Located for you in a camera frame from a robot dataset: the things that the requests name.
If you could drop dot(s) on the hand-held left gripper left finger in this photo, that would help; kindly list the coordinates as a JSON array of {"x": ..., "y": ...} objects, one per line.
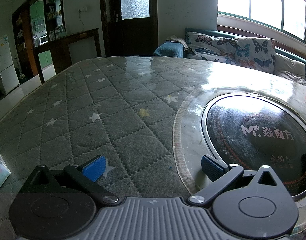
[{"x": 94, "y": 168}]

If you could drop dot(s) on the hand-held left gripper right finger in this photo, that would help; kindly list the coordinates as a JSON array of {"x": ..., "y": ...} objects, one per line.
[{"x": 212, "y": 168}]

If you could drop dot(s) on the round black induction cooktop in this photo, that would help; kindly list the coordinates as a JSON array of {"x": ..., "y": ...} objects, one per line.
[{"x": 255, "y": 132}]

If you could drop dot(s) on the grey quilted star table cover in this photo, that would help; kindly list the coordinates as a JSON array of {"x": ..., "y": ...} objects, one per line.
[{"x": 98, "y": 110}]

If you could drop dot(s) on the cream pillow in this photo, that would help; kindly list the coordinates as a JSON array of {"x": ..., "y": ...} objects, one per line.
[{"x": 290, "y": 67}]

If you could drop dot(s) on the butterfly print cushion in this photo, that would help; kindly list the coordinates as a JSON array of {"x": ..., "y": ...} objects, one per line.
[
  {"x": 207, "y": 43},
  {"x": 257, "y": 52},
  {"x": 217, "y": 33}
]

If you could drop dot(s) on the broom with dustpan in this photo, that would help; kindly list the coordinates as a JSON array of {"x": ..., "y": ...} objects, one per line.
[{"x": 21, "y": 72}]

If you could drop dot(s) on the dark wooden counter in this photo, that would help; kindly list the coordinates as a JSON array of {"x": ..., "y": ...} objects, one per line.
[{"x": 60, "y": 45}]

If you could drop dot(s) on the beige towel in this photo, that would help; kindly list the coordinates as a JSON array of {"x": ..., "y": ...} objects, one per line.
[{"x": 176, "y": 41}]

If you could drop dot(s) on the white refrigerator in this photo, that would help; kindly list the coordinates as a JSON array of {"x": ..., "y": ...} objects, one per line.
[{"x": 4, "y": 65}]

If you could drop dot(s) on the white microwave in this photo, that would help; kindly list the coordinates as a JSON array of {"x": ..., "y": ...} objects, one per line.
[{"x": 43, "y": 39}]

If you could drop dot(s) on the dark wooden door frosted glass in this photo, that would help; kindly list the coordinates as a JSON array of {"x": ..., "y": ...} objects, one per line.
[{"x": 140, "y": 37}]

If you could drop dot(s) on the tall wooden shelf cabinet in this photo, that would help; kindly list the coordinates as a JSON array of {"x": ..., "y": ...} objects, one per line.
[{"x": 24, "y": 30}]

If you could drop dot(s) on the white wall socket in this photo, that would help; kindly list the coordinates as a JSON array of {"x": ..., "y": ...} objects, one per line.
[{"x": 82, "y": 9}]

